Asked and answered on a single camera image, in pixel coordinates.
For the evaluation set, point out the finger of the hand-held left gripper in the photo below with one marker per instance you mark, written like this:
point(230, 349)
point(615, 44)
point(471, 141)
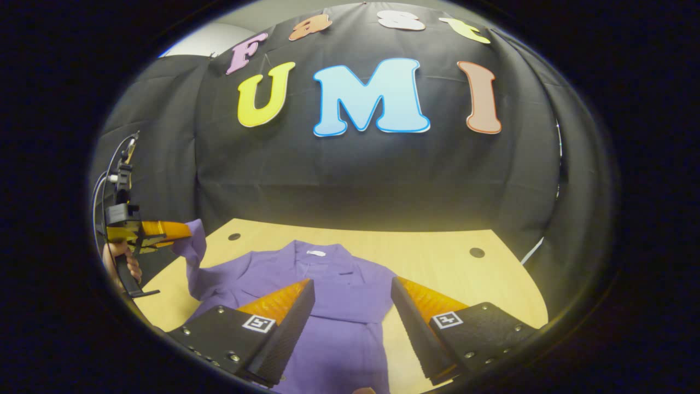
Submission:
point(158, 231)
point(146, 246)

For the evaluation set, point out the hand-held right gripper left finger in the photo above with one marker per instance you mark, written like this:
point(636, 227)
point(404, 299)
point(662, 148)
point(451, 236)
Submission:
point(279, 345)

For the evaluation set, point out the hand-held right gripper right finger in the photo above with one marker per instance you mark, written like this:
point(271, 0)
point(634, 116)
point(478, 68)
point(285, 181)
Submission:
point(421, 345)

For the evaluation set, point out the purple knitted cardigan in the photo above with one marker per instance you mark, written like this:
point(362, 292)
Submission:
point(339, 295)

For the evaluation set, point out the black backdrop cloth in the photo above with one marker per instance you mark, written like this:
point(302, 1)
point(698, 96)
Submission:
point(355, 180)

